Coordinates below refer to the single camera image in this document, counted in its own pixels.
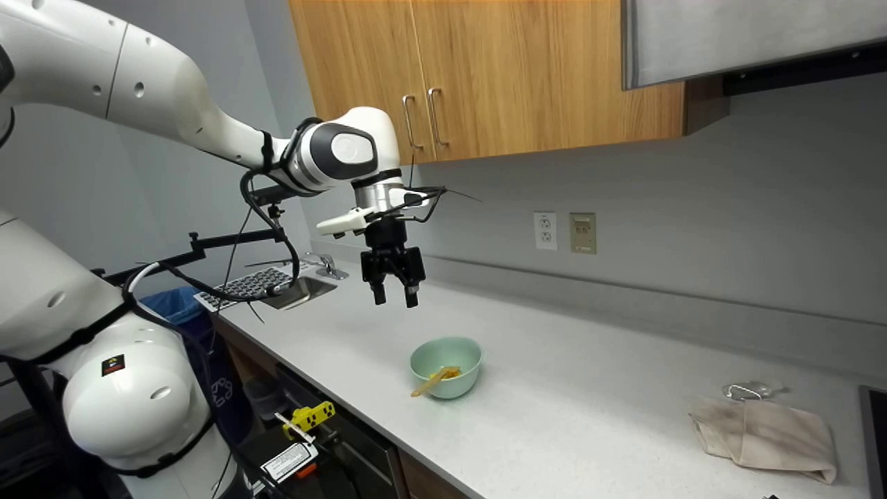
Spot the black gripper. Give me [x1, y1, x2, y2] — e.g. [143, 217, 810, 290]
[357, 219, 429, 311]

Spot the wooden spatula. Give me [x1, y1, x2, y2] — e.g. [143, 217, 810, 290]
[407, 364, 465, 402]

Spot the light green bowl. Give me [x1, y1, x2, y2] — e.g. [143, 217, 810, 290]
[407, 333, 489, 405]

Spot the blue bin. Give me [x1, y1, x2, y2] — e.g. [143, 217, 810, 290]
[136, 285, 254, 451]

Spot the narrow wooden cabinet door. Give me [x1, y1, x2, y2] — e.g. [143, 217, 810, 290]
[289, 0, 426, 171]

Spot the wide wooden cabinet door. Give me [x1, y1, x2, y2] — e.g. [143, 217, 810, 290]
[410, 0, 691, 165]

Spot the beige folded cloth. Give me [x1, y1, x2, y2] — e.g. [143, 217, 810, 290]
[688, 397, 842, 486]

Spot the steel range hood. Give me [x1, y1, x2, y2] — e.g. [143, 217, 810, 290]
[622, 0, 887, 96]

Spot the black stove edge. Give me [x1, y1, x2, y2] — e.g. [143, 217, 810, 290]
[856, 386, 887, 499]

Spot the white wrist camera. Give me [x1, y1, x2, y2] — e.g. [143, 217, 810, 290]
[314, 189, 439, 239]

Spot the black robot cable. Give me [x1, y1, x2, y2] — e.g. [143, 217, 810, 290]
[235, 170, 306, 298]

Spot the yellow bracket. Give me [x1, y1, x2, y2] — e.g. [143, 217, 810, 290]
[276, 400, 340, 438]

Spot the white wall outlet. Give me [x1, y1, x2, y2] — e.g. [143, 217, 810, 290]
[531, 211, 559, 255]

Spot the metal cabinet door handle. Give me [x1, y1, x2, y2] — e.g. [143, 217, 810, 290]
[423, 86, 451, 156]
[397, 92, 423, 156]

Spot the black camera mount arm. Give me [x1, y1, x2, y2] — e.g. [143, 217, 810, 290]
[100, 226, 292, 285]

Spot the beige wall switch plate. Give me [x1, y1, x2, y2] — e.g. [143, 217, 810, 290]
[568, 208, 599, 257]

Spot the small metal wire object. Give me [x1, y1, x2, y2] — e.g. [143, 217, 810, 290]
[724, 377, 789, 405]

